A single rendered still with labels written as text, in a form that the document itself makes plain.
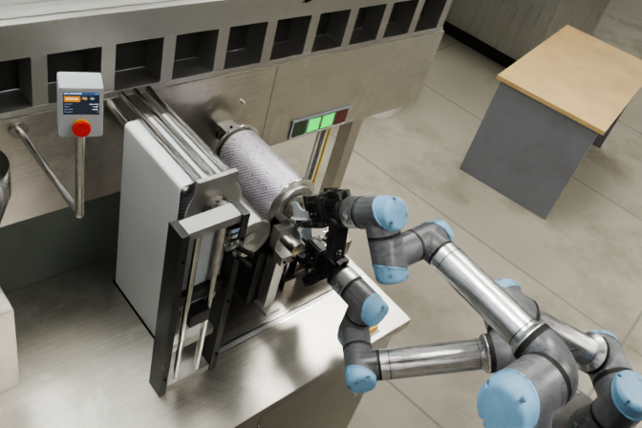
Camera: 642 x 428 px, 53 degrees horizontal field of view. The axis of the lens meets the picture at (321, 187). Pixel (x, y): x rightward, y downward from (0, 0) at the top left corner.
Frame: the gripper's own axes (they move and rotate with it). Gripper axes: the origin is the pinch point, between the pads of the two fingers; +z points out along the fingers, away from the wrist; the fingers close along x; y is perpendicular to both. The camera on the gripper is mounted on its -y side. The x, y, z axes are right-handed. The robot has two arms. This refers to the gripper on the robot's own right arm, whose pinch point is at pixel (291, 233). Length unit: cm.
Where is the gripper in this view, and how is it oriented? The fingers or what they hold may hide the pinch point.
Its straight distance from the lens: 182.1
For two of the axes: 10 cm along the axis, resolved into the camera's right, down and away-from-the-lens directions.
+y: 2.3, -7.5, -6.2
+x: -7.4, 2.7, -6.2
